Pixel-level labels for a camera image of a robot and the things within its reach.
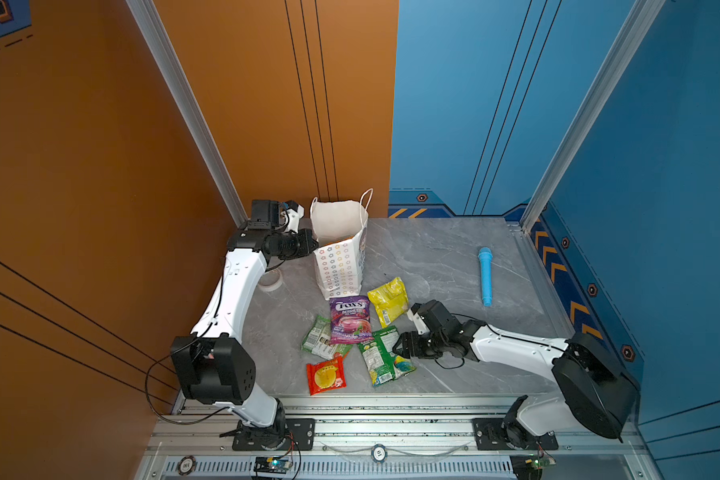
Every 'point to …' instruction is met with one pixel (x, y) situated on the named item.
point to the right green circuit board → (530, 466)
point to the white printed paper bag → (340, 231)
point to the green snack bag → (383, 365)
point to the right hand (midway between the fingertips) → (398, 352)
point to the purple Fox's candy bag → (350, 319)
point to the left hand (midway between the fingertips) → (318, 240)
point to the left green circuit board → (272, 464)
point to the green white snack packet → (318, 342)
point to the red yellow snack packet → (327, 375)
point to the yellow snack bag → (390, 301)
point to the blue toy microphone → (486, 259)
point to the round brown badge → (186, 465)
